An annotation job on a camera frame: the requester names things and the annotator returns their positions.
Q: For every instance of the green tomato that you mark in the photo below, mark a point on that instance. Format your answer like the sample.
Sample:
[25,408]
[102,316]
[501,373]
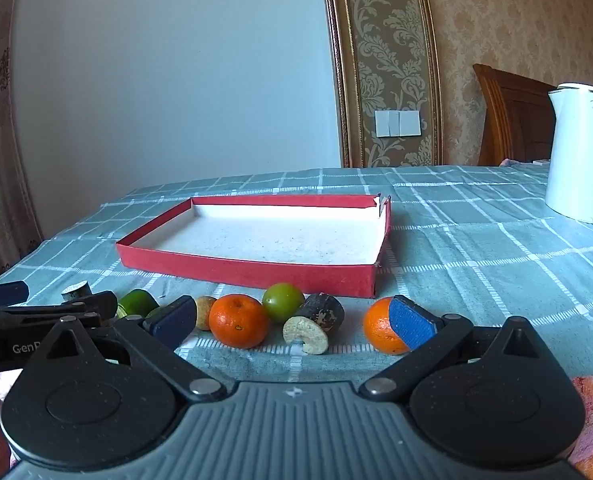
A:
[283,301]

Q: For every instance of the dark sugarcane piece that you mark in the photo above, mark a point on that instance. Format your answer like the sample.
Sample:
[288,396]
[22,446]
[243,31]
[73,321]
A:
[314,325]
[76,291]

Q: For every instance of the crumpled clothes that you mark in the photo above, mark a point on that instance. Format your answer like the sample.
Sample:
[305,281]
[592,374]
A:
[506,162]

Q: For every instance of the green cucumber piece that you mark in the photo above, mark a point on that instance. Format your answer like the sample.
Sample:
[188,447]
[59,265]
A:
[136,302]

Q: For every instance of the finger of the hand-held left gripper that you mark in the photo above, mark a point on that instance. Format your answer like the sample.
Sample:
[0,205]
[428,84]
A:
[101,302]
[4,293]

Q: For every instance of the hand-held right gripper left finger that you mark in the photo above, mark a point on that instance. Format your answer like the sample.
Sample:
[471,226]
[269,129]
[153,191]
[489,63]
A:
[176,321]

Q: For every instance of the wooden bed headboard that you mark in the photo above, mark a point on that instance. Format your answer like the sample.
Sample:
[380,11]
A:
[516,120]

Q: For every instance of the orange mandarin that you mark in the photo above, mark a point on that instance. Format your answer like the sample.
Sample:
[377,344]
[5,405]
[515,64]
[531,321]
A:
[239,322]
[379,330]

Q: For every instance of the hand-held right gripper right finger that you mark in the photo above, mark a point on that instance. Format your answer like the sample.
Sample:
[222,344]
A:
[411,327]

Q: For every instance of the white wall light switch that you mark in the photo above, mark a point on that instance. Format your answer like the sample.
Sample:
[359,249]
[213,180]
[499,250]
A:
[397,123]

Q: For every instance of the shallow red cardboard box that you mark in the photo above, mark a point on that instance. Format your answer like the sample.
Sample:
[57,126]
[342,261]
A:
[276,240]

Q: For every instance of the gilded wall panel frame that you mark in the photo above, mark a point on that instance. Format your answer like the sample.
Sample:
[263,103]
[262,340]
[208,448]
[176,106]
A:
[381,35]

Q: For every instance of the brown longan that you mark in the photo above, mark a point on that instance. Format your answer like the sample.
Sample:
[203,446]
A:
[205,312]

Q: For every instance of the white electric kettle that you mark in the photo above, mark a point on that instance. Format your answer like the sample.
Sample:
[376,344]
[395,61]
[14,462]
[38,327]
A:
[581,160]

